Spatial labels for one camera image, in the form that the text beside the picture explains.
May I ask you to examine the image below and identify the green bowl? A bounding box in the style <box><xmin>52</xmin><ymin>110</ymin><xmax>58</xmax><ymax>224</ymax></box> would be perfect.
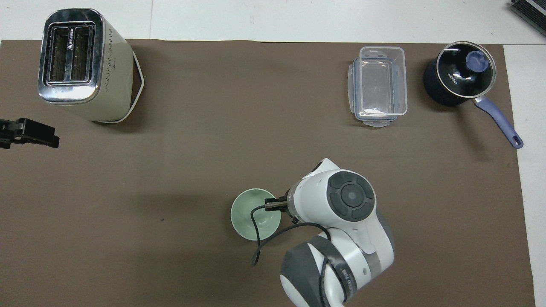
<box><xmin>230</xmin><ymin>188</ymin><xmax>282</xmax><ymax>241</ymax></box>

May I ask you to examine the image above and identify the clear plastic container lid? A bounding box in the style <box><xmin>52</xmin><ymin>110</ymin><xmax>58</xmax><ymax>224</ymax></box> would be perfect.
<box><xmin>348</xmin><ymin>59</ymin><xmax>404</xmax><ymax>128</ymax></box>

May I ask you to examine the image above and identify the clear plastic container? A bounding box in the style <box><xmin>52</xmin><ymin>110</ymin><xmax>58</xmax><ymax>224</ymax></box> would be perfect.
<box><xmin>358</xmin><ymin>46</ymin><xmax>408</xmax><ymax>117</ymax></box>

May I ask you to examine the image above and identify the cream and chrome toaster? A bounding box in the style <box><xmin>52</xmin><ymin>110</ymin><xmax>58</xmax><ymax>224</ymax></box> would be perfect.
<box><xmin>38</xmin><ymin>8</ymin><xmax>145</xmax><ymax>125</ymax></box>

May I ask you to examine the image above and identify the glass lid with blue knob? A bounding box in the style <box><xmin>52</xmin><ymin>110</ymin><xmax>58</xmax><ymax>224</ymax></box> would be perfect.
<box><xmin>436</xmin><ymin>41</ymin><xmax>498</xmax><ymax>100</ymax></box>

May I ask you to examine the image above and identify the dark blue saucepan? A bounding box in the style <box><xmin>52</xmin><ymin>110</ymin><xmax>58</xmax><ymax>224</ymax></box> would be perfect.
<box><xmin>423</xmin><ymin>41</ymin><xmax>524</xmax><ymax>149</ymax></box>

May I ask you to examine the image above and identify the grey ribbed device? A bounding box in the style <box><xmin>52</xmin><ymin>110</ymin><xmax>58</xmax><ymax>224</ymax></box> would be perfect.
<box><xmin>509</xmin><ymin>0</ymin><xmax>546</xmax><ymax>25</ymax></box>

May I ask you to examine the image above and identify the black cable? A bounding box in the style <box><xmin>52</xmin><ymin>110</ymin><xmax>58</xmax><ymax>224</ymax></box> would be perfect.
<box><xmin>250</xmin><ymin>197</ymin><xmax>349</xmax><ymax>307</ymax></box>

